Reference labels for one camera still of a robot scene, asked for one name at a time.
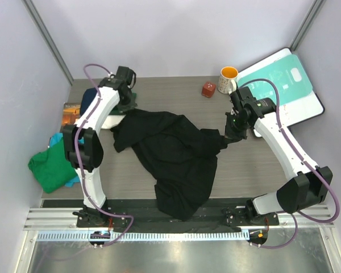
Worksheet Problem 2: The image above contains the navy blue folded shirt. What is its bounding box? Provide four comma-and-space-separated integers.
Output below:
80, 88, 97, 116

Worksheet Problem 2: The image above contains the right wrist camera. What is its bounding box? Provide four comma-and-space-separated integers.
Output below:
230, 86, 255, 111

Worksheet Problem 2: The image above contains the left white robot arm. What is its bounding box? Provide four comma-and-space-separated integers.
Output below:
63, 77, 136, 228

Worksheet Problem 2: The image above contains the white mug orange inside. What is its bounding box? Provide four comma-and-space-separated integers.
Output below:
217, 67, 239, 94

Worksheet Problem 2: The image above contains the bright green crumpled shirt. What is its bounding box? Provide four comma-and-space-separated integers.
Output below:
28, 139, 77, 193

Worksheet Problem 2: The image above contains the turquoise shirt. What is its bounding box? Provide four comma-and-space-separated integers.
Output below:
48, 133, 80, 187

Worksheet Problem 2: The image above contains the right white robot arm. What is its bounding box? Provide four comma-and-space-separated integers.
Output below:
225, 96, 333, 225

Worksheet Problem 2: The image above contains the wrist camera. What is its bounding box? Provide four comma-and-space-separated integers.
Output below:
109, 66, 136, 89
230, 86, 255, 111

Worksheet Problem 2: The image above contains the white board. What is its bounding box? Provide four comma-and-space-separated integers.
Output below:
238, 48, 325, 127

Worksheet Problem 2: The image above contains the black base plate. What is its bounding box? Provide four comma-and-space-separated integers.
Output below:
73, 198, 279, 233

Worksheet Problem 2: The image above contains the brown picture book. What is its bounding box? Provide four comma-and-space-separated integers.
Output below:
60, 102, 81, 132

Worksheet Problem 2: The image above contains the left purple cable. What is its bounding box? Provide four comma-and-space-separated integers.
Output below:
75, 64, 135, 247

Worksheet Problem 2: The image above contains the teal folding template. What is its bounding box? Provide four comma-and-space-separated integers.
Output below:
238, 54, 313, 105

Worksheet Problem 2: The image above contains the dark green folded shirt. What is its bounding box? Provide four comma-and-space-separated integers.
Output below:
109, 92, 138, 115

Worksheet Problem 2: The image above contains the black t shirt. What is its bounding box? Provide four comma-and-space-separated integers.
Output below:
111, 109, 227, 221

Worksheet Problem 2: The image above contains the white folded shirt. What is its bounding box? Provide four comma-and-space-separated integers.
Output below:
101, 115, 125, 130

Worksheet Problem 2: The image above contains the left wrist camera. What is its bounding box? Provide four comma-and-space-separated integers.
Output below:
109, 66, 136, 89

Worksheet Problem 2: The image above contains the red cube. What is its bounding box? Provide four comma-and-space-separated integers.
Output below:
201, 81, 217, 98

